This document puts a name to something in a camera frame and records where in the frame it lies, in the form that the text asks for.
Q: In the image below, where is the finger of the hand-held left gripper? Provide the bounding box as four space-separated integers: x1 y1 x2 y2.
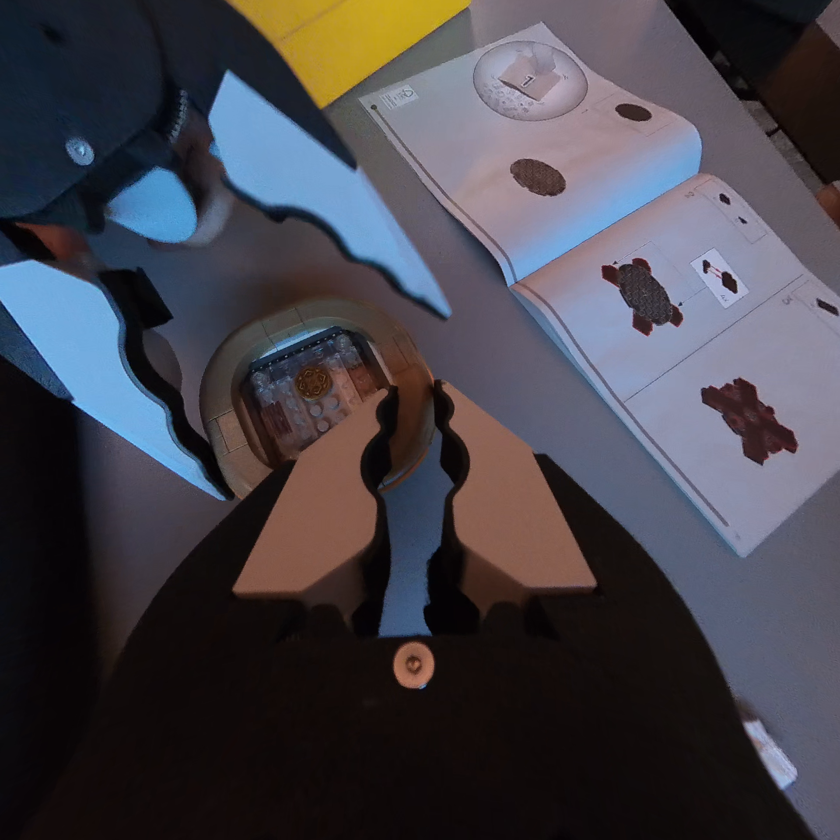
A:
0 261 236 502
209 70 454 321

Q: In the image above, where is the dark brown furniture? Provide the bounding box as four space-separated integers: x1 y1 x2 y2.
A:
666 0 840 227

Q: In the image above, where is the round tan toy brick model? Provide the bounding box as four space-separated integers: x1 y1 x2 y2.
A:
199 298 438 503

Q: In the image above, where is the grey desk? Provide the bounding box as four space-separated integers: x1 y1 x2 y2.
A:
66 0 840 840

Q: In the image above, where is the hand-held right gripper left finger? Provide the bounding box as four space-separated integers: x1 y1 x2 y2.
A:
233 386 400 636

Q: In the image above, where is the person's left hand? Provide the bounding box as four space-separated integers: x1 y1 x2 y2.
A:
150 125 234 249

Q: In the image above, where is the open instruction booklet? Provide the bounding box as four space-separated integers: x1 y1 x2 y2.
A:
360 21 840 559

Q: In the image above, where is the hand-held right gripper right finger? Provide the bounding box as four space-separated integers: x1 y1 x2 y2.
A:
423 379 598 636

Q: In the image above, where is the yellow box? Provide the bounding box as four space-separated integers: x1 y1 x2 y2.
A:
226 0 473 109

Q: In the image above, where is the small pale object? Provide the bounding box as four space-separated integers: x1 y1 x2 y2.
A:
735 699 799 791

